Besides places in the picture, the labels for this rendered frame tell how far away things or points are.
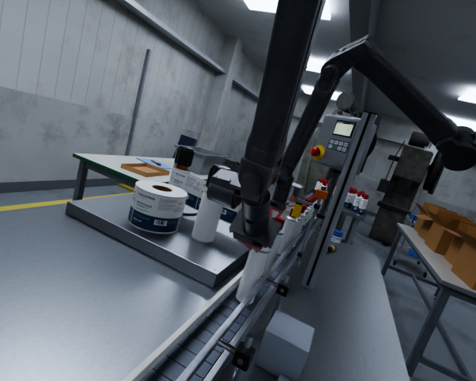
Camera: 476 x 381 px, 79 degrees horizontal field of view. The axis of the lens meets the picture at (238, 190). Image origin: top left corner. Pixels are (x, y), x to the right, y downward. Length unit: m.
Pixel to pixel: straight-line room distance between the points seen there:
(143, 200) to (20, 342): 0.56
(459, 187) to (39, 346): 10.64
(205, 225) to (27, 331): 0.61
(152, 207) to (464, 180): 10.25
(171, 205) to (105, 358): 0.57
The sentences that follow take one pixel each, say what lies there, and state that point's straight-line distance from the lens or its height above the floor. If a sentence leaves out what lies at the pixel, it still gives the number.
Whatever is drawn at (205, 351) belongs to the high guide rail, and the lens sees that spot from 0.54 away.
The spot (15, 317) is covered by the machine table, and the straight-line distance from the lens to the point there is 0.79.
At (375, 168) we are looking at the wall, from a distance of 10.44.
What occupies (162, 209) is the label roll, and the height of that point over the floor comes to 0.98.
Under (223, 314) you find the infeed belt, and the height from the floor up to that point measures 0.88.
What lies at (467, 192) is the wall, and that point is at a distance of 10.89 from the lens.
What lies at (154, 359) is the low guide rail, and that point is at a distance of 0.58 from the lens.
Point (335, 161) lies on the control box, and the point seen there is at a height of 1.31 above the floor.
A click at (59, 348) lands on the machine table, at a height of 0.83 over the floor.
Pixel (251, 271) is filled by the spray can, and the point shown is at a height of 0.98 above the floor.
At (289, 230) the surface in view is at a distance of 1.21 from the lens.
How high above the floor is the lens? 1.31
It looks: 11 degrees down
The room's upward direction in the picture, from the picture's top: 16 degrees clockwise
